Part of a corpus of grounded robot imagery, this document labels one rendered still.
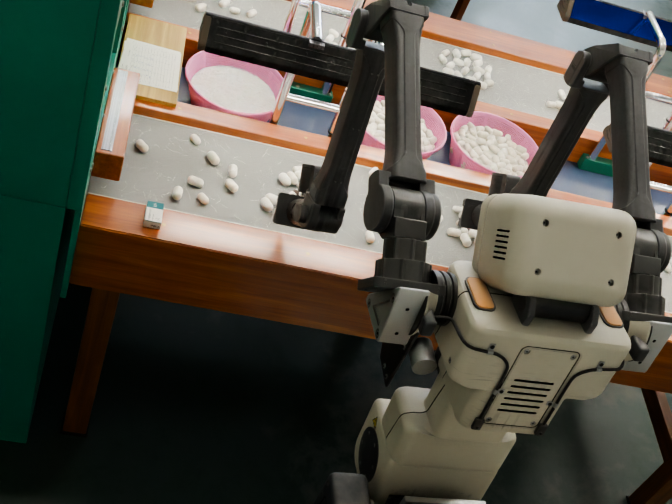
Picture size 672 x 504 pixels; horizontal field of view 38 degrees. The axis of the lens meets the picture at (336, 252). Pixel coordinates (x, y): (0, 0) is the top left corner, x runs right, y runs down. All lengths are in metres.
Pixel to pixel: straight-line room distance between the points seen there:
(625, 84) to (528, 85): 1.24
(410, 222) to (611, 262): 0.31
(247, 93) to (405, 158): 1.03
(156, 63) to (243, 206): 0.47
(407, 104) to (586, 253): 0.38
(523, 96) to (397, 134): 1.44
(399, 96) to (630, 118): 0.44
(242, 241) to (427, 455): 0.63
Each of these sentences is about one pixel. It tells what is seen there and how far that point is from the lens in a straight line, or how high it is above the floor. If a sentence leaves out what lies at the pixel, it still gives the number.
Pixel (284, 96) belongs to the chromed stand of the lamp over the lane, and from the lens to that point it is 2.35.
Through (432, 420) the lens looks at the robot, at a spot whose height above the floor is 0.92.
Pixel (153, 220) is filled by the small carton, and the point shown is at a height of 0.78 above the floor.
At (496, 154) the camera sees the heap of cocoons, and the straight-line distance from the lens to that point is 2.69.
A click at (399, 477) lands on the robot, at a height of 0.78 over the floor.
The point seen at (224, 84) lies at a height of 0.73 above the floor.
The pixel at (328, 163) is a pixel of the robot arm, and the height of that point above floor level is 1.09.
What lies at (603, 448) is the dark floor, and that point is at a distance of 3.20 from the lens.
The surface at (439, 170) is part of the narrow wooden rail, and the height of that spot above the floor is 0.77.
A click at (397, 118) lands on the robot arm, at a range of 1.57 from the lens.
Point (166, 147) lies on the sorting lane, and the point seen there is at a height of 0.74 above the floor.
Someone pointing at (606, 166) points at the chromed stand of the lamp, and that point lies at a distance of 2.94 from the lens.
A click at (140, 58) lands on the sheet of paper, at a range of 2.45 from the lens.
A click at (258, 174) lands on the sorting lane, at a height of 0.74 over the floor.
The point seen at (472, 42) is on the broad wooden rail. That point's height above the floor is 0.76.
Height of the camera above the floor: 2.19
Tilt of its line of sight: 42 degrees down
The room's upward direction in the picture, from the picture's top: 24 degrees clockwise
